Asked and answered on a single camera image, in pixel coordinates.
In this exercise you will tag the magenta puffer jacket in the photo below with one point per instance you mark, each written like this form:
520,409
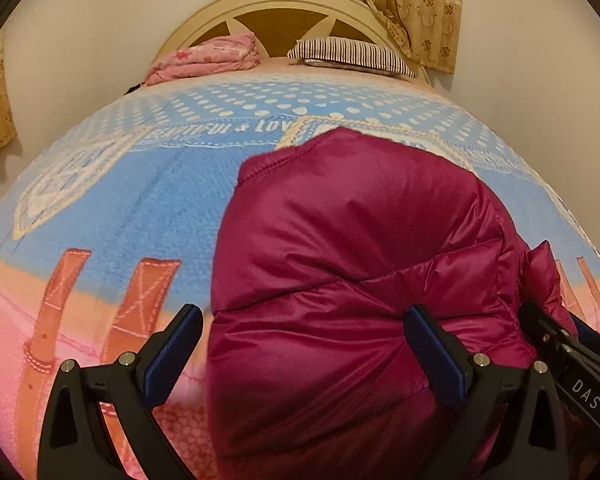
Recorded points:
355,260

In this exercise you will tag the cream wooden headboard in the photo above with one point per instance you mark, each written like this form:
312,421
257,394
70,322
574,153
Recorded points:
205,22

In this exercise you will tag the folded pink quilt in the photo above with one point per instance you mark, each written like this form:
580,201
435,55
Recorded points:
205,57

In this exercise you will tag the blue and pink printed blanket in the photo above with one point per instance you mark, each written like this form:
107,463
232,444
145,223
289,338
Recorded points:
130,185

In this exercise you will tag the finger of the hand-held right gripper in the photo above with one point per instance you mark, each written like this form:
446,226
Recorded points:
595,335
540,325

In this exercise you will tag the striped pillow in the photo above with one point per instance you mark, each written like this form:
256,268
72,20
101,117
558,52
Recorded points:
350,52

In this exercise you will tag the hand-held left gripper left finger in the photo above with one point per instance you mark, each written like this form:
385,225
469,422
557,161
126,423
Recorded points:
172,355

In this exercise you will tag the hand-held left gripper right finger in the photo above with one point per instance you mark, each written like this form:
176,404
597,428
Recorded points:
437,360

